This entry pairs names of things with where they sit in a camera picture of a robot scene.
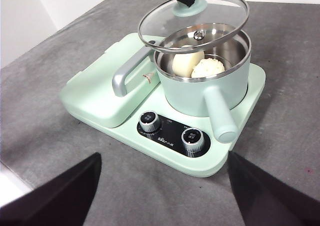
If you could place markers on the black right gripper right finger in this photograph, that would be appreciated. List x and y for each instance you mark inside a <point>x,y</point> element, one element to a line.
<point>265,201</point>

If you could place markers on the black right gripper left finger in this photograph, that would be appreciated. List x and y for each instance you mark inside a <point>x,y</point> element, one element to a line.
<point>57,198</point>

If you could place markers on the glass pot lid green knob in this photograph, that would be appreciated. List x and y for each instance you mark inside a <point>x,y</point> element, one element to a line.
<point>192,9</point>

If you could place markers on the smooth white steamed bun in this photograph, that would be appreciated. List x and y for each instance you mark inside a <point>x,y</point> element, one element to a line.
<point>185,63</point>

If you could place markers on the ridged white bun green dots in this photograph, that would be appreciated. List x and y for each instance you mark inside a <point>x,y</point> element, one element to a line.
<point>208,68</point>

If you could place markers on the silver control knob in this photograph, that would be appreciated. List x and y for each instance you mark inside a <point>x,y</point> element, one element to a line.
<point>149,122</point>
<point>192,138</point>

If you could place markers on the mint green griddle lid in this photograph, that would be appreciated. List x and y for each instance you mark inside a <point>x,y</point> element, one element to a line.
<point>100,98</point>

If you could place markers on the mint green breakfast machine base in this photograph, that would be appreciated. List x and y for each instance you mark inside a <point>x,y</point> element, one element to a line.
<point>155,145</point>

